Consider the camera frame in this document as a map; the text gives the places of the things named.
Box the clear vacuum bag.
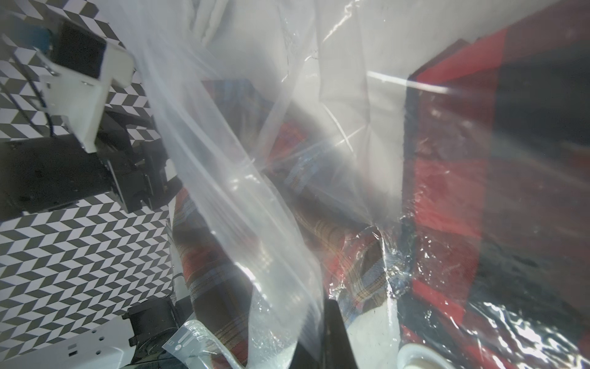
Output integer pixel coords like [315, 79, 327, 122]
[98, 1, 589, 368]

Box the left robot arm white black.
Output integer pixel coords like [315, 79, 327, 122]
[1, 134, 181, 368]

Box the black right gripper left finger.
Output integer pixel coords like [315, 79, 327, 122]
[290, 344, 321, 369]

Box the red black checked shirt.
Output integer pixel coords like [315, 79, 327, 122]
[397, 1, 589, 368]

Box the multicolour plaid shirt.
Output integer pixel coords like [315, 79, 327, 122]
[171, 78, 404, 368]

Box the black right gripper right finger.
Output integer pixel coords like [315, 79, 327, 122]
[322, 299, 358, 369]

